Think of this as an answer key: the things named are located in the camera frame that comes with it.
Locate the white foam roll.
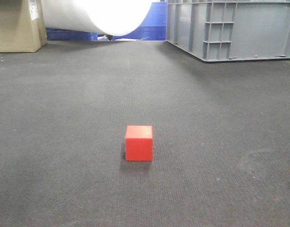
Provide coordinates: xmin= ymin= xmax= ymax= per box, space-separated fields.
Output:
xmin=42 ymin=0 xmax=152 ymax=36

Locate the blue plastic bin stack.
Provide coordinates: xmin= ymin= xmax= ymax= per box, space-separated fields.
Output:
xmin=46 ymin=1 xmax=167 ymax=41

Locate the grey plastic crate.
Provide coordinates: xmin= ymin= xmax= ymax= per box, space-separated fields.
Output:
xmin=166 ymin=0 xmax=290 ymax=62

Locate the brown cardboard box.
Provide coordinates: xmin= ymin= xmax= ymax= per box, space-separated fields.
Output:
xmin=0 ymin=0 xmax=47 ymax=53

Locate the red magnetic cube block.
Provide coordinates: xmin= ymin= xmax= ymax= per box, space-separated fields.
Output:
xmin=125 ymin=125 xmax=153 ymax=161

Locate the black textured table mat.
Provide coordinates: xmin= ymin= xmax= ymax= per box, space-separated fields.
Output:
xmin=0 ymin=41 xmax=290 ymax=227

